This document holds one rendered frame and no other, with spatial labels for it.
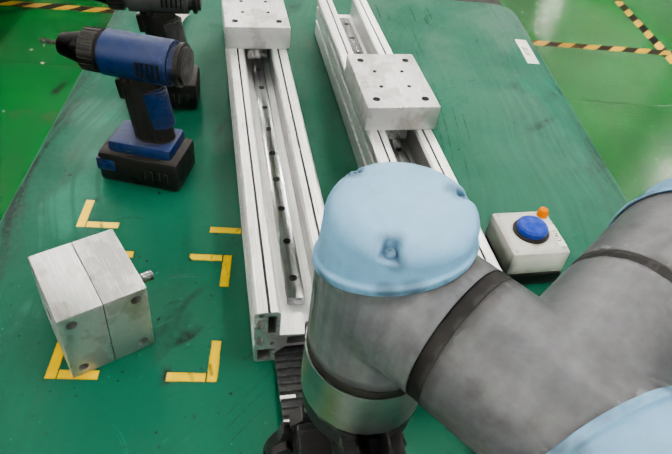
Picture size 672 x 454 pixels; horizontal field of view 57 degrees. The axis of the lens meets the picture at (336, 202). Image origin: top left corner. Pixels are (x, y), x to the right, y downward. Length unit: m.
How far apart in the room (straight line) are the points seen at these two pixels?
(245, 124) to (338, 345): 0.62
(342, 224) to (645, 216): 0.17
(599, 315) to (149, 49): 0.65
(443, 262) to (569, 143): 0.91
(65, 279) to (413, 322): 0.48
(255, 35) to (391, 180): 0.81
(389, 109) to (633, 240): 0.60
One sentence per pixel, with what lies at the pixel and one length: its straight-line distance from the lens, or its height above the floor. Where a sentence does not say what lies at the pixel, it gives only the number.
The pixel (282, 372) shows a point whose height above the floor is 0.79.
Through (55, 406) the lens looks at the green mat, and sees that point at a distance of 0.72.
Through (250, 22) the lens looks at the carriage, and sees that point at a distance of 1.10.
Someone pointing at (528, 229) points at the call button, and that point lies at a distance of 0.83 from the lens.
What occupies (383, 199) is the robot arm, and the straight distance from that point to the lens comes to 0.28.
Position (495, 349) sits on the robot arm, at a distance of 0.27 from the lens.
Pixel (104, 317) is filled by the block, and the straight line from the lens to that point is 0.68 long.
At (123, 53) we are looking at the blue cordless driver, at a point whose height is 0.99.
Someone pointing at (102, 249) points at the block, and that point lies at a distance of 0.71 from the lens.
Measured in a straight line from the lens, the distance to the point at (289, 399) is 0.68.
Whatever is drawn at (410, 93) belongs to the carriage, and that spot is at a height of 0.90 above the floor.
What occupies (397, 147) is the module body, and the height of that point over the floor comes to 0.84.
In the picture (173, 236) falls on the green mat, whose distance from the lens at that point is 0.85.
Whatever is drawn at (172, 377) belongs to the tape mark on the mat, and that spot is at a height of 0.78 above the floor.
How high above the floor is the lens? 1.37
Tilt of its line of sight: 41 degrees down
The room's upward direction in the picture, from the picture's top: 7 degrees clockwise
